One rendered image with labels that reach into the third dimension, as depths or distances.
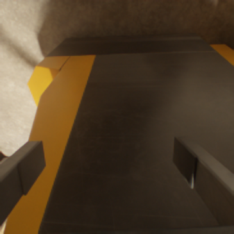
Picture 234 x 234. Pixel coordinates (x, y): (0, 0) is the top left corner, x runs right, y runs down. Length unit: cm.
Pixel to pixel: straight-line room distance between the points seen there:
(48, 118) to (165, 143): 21
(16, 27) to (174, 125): 88
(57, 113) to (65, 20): 62
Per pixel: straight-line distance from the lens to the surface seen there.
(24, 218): 24
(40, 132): 32
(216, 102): 38
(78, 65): 56
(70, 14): 90
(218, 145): 29
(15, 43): 105
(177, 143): 16
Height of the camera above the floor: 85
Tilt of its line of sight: 51 degrees down
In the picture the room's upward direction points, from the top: 173 degrees counter-clockwise
